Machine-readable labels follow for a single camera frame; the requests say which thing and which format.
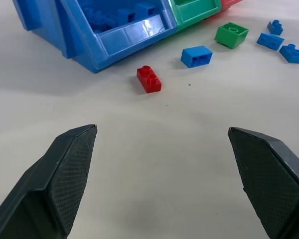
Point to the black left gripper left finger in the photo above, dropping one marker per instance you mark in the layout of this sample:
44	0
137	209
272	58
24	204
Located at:
52	181

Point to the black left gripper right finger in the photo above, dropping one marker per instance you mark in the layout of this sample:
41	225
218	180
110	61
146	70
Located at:
269	179

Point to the small blue building brick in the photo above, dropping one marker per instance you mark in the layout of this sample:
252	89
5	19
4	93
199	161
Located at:
275	27
291	53

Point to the blue sloped building brick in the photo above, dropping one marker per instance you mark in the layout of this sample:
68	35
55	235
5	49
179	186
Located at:
269	41

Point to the red two-stud building brick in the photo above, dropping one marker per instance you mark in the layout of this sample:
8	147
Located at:
149	81

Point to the blue rectangular building brick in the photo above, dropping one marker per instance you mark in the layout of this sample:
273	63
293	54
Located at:
195	56

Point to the green square building brick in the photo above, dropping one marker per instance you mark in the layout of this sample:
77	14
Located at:
230	36

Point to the blue plastic storage bin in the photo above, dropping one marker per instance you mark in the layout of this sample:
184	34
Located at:
89	37

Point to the red plastic storage bin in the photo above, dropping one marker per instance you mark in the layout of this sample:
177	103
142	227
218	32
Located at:
230	3

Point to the green plastic storage bin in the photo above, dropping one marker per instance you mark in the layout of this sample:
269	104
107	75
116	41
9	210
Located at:
196	12

